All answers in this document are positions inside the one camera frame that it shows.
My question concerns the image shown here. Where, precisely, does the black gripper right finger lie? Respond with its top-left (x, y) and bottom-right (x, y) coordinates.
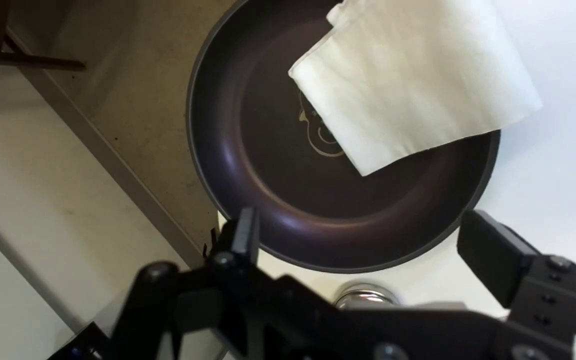
top-left (455, 208), bottom-right (576, 333)

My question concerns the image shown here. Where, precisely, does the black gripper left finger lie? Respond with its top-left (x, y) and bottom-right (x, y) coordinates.
top-left (204, 207), bottom-right (263, 289)

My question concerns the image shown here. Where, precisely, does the white towel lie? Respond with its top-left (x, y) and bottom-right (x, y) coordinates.
top-left (285, 0), bottom-right (543, 178)

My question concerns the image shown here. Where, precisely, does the dark nonstick frying pan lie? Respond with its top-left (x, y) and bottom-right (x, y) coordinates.
top-left (185, 0), bottom-right (504, 277)

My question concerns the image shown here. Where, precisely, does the black wall-mounted holder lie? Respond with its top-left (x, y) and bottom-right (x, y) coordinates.
top-left (46, 323), bottom-right (114, 360)

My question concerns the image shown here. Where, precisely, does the dark wooden furniture frame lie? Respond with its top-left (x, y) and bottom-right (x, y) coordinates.
top-left (0, 0), bottom-right (87, 75)

